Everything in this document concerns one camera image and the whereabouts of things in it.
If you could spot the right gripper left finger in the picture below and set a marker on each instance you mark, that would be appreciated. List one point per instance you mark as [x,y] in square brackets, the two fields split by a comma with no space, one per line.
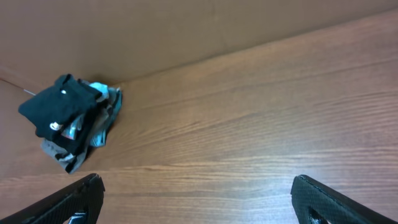
[79,202]

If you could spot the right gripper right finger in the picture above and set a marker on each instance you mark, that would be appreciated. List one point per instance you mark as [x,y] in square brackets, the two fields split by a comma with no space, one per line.
[314,202]

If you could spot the dark teal t-shirt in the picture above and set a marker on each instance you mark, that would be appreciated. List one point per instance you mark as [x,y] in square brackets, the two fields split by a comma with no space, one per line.
[54,108]

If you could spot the grey folded garment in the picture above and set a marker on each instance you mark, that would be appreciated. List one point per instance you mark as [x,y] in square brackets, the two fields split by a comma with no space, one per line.
[68,161]

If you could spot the black folded garment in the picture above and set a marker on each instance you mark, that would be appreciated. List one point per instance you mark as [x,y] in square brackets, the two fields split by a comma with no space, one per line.
[76,146]

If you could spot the blue denim folded garment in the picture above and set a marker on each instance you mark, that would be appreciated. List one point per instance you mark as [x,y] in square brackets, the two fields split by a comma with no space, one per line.
[108,117]

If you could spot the light blue folded t-shirt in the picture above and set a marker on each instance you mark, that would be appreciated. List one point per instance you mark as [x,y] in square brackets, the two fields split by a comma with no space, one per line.
[72,130]

